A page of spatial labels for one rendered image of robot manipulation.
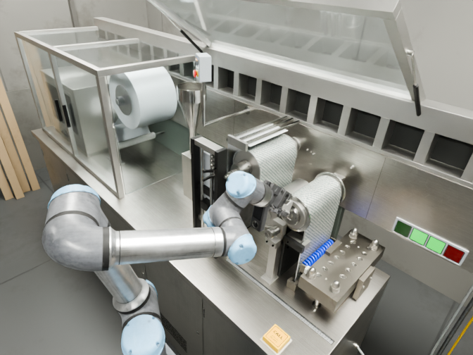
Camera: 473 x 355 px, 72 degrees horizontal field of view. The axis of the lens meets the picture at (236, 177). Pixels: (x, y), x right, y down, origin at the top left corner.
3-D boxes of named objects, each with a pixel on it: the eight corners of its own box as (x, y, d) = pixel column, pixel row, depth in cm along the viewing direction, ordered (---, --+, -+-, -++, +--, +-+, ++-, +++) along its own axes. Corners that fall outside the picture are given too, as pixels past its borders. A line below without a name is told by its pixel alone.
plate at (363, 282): (352, 297, 131) (358, 278, 126) (363, 283, 138) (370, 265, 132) (357, 301, 130) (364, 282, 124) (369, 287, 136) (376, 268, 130)
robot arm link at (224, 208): (207, 236, 89) (234, 208, 87) (198, 211, 98) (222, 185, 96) (226, 246, 93) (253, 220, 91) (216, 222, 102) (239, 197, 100)
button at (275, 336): (262, 339, 115) (262, 335, 114) (274, 327, 120) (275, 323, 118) (277, 353, 111) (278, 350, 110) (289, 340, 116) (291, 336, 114)
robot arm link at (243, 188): (217, 184, 92) (238, 163, 91) (237, 194, 101) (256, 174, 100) (231, 203, 88) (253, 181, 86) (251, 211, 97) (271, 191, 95)
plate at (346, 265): (297, 286, 127) (300, 275, 124) (348, 239, 152) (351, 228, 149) (333, 313, 118) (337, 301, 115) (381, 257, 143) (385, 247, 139)
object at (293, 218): (286, 226, 123) (278, 208, 122) (289, 224, 124) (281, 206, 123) (300, 224, 117) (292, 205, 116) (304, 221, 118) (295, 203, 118)
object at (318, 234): (297, 265, 130) (304, 229, 120) (329, 238, 144) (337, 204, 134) (298, 265, 129) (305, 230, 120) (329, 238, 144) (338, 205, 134)
